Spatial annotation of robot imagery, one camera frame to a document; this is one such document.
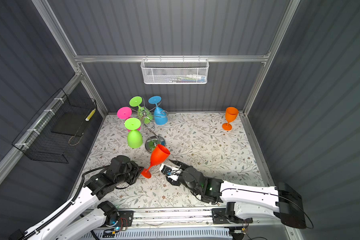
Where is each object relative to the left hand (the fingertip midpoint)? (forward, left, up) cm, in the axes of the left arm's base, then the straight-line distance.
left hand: (146, 166), depth 77 cm
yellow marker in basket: (+24, +31, +14) cm, 42 cm away
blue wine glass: (+26, -8, +10) cm, 29 cm away
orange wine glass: (+33, -54, +2) cm, 63 cm away
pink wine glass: (+20, +10, +19) cm, 30 cm away
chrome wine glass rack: (+22, 0, -10) cm, 24 cm away
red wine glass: (+2, -8, +8) cm, 11 cm away
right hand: (-4, -13, +7) cm, 15 cm away
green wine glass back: (+21, 0, +18) cm, 27 cm away
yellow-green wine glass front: (+11, +5, +10) cm, 15 cm away
